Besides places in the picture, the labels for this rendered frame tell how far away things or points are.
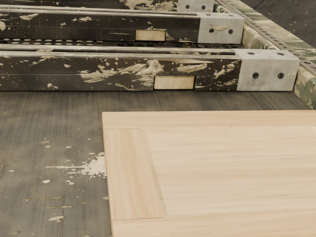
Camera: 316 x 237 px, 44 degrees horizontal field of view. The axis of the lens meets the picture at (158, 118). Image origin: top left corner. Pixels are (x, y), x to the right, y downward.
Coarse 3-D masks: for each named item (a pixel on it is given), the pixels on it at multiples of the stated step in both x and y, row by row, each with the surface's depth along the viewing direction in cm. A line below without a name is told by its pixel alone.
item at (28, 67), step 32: (0, 64) 70; (32, 64) 71; (64, 64) 72; (96, 64) 73; (128, 64) 74; (160, 64) 75; (192, 64) 76; (224, 64) 77; (256, 64) 79; (288, 64) 80
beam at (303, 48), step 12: (228, 0) 139; (216, 12) 131; (228, 12) 122; (252, 12) 125; (264, 24) 112; (276, 24) 113; (252, 36) 103; (276, 36) 102; (288, 36) 103; (252, 48) 103; (264, 48) 96; (300, 48) 94; (312, 48) 95; (312, 60) 87; (300, 72) 81; (300, 84) 81; (312, 84) 76; (300, 96) 81; (312, 96) 76; (312, 108) 76
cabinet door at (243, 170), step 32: (128, 128) 61; (160, 128) 61; (192, 128) 62; (224, 128) 63; (256, 128) 64; (288, 128) 65; (128, 160) 53; (160, 160) 54; (192, 160) 55; (224, 160) 55; (256, 160) 56; (288, 160) 57; (128, 192) 47; (160, 192) 48; (192, 192) 49; (224, 192) 49; (256, 192) 50; (288, 192) 50; (128, 224) 42; (160, 224) 43; (192, 224) 43; (224, 224) 44; (256, 224) 44; (288, 224) 44
